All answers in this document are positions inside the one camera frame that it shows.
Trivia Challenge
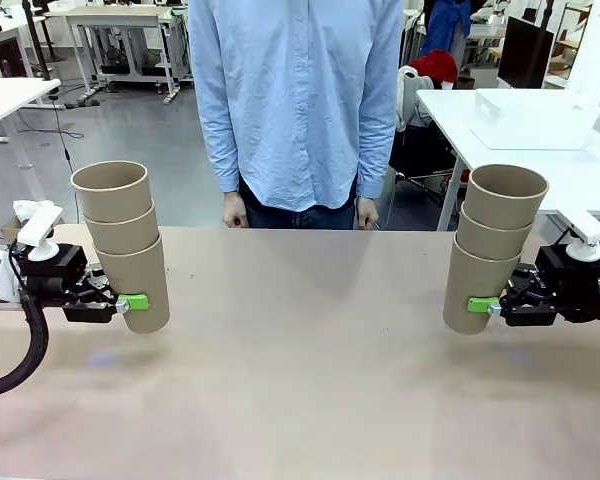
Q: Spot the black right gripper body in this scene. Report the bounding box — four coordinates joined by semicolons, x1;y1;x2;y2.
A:
534;244;600;321

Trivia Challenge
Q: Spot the blue hanging jacket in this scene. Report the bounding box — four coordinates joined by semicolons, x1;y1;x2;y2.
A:
422;0;474;57

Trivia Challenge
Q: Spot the white plastic basket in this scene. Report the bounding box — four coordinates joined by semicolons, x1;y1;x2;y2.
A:
469;88;600;151

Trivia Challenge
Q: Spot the person's left forearm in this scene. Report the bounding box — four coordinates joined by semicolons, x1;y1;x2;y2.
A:
357;109;397;199

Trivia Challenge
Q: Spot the person's right forearm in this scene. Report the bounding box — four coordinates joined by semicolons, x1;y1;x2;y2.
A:
199;109;241;194

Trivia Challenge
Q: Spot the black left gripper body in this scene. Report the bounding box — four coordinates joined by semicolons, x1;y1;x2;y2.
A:
17;243;94;301

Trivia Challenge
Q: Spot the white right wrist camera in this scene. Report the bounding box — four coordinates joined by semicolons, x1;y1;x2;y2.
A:
554;209;600;264

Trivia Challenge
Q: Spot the black chair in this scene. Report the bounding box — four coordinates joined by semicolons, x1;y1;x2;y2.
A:
389;124;469;221

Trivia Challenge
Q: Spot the wooden shelf with cardboard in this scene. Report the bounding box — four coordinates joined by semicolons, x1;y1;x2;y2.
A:
549;2;594;81

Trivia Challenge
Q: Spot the grey white garment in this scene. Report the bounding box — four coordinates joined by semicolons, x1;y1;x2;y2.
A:
396;64;434;132

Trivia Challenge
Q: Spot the black floor cable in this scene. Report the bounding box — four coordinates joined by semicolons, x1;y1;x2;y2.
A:
17;92;85;221

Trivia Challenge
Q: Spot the person's right hand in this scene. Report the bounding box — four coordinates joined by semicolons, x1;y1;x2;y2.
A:
222;192;249;229

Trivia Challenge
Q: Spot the brown paper cup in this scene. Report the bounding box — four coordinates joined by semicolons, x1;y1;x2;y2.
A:
460;164;550;231
93;232;171;336
83;199;160;256
442;234;524;336
70;160;155;225
454;204;536;261

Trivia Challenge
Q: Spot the person's left hand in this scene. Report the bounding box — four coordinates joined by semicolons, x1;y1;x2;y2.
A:
358;196;380;231

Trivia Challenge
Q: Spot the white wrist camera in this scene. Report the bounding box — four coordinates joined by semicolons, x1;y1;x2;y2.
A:
554;209;600;264
12;199;65;262

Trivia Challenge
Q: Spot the cardboard box with tissue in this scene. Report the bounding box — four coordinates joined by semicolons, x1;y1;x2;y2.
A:
0;199;37;242

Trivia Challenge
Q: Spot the small white side table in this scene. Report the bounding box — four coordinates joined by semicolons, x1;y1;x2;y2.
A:
0;78;62;171

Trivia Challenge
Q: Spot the black stand pole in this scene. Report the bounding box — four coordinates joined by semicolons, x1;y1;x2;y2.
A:
22;0;52;82

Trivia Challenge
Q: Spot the black monitor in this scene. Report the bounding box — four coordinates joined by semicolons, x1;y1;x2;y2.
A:
497;15;555;90

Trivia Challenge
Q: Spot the person in blue shirt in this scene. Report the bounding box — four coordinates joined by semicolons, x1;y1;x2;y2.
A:
187;0;406;231

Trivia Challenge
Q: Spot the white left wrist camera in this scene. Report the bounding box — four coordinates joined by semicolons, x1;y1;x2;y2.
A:
12;199;65;262

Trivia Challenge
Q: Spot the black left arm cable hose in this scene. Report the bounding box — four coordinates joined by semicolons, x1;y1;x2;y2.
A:
0;239;50;399

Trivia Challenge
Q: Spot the grey frame workshop desk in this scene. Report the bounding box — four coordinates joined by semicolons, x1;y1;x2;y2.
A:
44;4;194;105

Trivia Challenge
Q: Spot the white desk with dark drawers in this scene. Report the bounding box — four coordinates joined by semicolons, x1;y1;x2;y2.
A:
0;17;39;80

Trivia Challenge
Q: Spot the large white table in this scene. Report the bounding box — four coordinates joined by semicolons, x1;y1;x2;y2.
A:
415;88;600;232

